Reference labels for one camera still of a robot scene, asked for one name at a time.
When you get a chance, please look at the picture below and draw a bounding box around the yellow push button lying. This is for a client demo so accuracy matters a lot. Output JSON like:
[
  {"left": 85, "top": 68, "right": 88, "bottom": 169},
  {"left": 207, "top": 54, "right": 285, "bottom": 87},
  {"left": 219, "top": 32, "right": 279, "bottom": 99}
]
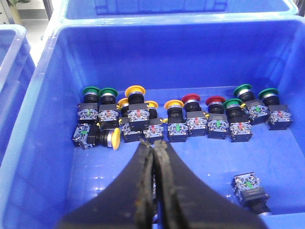
[{"left": 72, "top": 124, "right": 121, "bottom": 150}]

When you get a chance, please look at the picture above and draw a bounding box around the yellow push button centre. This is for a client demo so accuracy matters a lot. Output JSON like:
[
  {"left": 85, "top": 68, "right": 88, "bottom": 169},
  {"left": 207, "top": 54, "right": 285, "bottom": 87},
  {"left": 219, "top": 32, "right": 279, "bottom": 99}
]
[{"left": 164, "top": 99, "right": 189, "bottom": 142}]

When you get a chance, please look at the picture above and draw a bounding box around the blue crate at left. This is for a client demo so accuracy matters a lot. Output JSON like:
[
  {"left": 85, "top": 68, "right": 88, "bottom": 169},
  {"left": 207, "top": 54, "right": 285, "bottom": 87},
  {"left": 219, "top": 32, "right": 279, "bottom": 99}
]
[{"left": 0, "top": 24, "right": 35, "bottom": 160}]

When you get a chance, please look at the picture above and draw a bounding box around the push button lower right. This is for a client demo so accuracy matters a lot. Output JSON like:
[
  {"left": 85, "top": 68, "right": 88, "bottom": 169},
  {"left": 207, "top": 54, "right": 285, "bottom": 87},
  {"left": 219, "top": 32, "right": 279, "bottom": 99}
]
[{"left": 231, "top": 172, "right": 272, "bottom": 216}]

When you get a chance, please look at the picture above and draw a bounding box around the yellow push button hidden right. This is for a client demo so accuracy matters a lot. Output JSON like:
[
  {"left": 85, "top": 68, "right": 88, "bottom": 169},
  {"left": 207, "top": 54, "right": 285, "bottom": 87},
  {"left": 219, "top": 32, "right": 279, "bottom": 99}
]
[{"left": 143, "top": 101, "right": 164, "bottom": 144}]

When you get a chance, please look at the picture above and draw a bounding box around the yellow push button hidden left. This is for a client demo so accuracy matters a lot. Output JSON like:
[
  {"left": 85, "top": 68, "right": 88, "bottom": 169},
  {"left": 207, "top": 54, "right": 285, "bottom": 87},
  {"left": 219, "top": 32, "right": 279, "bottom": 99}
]
[{"left": 118, "top": 98, "right": 142, "bottom": 143}]

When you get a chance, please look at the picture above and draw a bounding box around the yellow push button top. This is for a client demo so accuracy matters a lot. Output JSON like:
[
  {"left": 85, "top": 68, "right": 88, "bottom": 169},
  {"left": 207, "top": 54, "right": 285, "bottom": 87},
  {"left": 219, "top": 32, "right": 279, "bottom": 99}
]
[{"left": 125, "top": 85, "right": 150, "bottom": 131}]

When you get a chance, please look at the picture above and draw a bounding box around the red mushroom push button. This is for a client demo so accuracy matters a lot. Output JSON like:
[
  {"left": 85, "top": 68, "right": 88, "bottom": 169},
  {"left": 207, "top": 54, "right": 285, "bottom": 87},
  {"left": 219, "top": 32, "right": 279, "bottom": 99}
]
[{"left": 182, "top": 94, "right": 207, "bottom": 137}]

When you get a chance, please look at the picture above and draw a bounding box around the blue crate rear left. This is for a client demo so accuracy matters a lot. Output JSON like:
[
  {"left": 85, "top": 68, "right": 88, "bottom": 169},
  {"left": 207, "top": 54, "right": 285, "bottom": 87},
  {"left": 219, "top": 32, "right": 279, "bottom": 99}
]
[{"left": 60, "top": 0, "right": 298, "bottom": 21}]

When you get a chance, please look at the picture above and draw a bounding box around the green push button tilted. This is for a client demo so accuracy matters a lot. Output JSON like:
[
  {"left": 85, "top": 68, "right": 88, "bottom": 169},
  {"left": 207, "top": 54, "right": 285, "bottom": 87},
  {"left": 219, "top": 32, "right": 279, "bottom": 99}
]
[{"left": 233, "top": 84, "right": 270, "bottom": 125}]

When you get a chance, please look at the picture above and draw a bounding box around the blue plastic crate left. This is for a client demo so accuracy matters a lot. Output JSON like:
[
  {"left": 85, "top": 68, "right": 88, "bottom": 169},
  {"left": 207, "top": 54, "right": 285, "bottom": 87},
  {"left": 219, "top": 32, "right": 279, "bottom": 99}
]
[{"left": 0, "top": 15, "right": 305, "bottom": 229}]

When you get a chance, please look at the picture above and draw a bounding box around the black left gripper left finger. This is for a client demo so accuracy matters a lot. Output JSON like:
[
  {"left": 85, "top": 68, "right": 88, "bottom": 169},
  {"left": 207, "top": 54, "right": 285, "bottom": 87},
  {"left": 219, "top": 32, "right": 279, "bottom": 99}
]
[{"left": 55, "top": 141, "right": 153, "bottom": 229}]

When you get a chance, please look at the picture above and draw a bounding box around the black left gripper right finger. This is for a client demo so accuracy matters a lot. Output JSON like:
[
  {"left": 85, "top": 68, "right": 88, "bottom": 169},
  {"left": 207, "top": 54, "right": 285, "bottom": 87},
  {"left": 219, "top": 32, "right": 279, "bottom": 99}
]
[{"left": 153, "top": 141, "right": 267, "bottom": 229}]

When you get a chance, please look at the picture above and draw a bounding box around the red push button right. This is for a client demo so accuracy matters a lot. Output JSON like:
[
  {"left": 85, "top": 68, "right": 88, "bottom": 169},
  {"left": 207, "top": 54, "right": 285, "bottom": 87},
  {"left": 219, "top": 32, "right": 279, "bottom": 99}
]
[{"left": 205, "top": 95, "right": 229, "bottom": 140}]

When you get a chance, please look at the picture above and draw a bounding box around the yellow push button hidden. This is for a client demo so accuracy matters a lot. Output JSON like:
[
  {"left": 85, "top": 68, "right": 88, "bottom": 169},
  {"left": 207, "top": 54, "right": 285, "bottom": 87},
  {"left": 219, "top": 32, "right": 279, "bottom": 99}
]
[
  {"left": 143, "top": 101, "right": 164, "bottom": 144},
  {"left": 118, "top": 98, "right": 142, "bottom": 143}
]

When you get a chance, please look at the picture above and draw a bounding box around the green push button far right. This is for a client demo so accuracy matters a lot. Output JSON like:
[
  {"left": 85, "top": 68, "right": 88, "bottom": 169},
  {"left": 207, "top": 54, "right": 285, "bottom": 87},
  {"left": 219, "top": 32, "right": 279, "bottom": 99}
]
[{"left": 258, "top": 88, "right": 293, "bottom": 130}]

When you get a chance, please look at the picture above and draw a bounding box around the green push button far left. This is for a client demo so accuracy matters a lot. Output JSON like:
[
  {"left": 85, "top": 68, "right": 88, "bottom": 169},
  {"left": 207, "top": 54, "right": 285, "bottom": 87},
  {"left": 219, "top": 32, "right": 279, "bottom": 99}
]
[{"left": 77, "top": 86, "right": 100, "bottom": 124}]

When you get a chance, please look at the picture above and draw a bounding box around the green push button centre right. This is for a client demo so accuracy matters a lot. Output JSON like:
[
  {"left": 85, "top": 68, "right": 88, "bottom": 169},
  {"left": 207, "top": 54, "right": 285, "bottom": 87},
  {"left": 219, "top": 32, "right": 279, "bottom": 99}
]
[{"left": 223, "top": 98, "right": 253, "bottom": 142}]

